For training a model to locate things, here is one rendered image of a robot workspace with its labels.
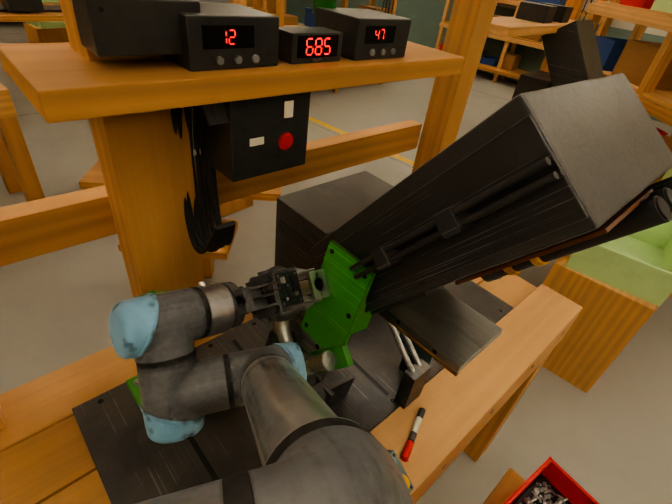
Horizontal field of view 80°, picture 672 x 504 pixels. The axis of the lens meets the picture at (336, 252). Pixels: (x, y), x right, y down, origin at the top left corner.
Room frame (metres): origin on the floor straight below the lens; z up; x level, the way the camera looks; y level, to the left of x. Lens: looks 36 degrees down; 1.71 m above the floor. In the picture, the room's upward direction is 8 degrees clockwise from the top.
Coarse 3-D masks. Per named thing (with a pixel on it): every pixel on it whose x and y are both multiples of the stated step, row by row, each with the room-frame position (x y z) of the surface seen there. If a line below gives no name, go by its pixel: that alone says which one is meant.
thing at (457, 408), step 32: (544, 288) 1.06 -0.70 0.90; (512, 320) 0.89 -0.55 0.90; (544, 320) 0.91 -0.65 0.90; (512, 352) 0.76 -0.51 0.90; (544, 352) 0.81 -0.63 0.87; (448, 384) 0.62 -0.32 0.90; (480, 384) 0.64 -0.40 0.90; (512, 384) 0.65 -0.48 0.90; (448, 416) 0.54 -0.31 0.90; (480, 416) 0.55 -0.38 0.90; (416, 448) 0.45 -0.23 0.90; (448, 448) 0.46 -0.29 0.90; (416, 480) 0.39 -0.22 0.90
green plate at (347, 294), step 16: (336, 256) 0.60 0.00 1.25; (352, 256) 0.58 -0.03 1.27; (336, 272) 0.59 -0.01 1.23; (352, 272) 0.57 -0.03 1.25; (336, 288) 0.57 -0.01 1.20; (352, 288) 0.55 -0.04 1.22; (368, 288) 0.54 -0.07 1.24; (320, 304) 0.58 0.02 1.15; (336, 304) 0.56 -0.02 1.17; (352, 304) 0.54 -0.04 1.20; (304, 320) 0.58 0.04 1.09; (320, 320) 0.56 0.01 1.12; (336, 320) 0.54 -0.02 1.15; (352, 320) 0.53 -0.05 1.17; (368, 320) 0.58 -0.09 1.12; (320, 336) 0.55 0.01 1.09; (336, 336) 0.53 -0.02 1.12
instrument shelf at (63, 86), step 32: (32, 64) 0.55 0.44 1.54; (64, 64) 0.57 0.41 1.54; (96, 64) 0.59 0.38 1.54; (128, 64) 0.61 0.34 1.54; (160, 64) 0.64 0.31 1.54; (288, 64) 0.76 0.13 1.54; (320, 64) 0.80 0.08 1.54; (352, 64) 0.84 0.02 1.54; (384, 64) 0.89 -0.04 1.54; (416, 64) 0.97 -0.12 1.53; (448, 64) 1.06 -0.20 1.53; (32, 96) 0.48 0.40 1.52; (64, 96) 0.47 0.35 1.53; (96, 96) 0.50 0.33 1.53; (128, 96) 0.52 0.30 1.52; (160, 96) 0.55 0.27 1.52; (192, 96) 0.59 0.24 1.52; (224, 96) 0.63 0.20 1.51; (256, 96) 0.67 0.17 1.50
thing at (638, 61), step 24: (600, 0) 4.16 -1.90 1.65; (624, 0) 3.86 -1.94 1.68; (648, 0) 3.61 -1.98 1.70; (648, 24) 3.33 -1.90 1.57; (600, 48) 3.94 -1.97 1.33; (624, 48) 3.65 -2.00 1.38; (648, 48) 3.38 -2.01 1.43; (624, 72) 3.51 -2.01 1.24; (648, 72) 3.14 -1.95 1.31; (648, 96) 3.03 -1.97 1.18
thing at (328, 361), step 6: (318, 354) 0.51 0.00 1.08; (324, 354) 0.50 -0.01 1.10; (330, 354) 0.51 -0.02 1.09; (306, 360) 0.51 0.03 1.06; (312, 360) 0.50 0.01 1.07; (318, 360) 0.49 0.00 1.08; (324, 360) 0.49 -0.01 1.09; (330, 360) 0.50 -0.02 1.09; (336, 360) 0.50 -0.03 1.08; (306, 366) 0.50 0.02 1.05; (312, 366) 0.49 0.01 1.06; (318, 366) 0.49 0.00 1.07; (324, 366) 0.48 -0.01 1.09; (330, 366) 0.49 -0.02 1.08; (306, 372) 0.50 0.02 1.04; (312, 372) 0.50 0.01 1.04
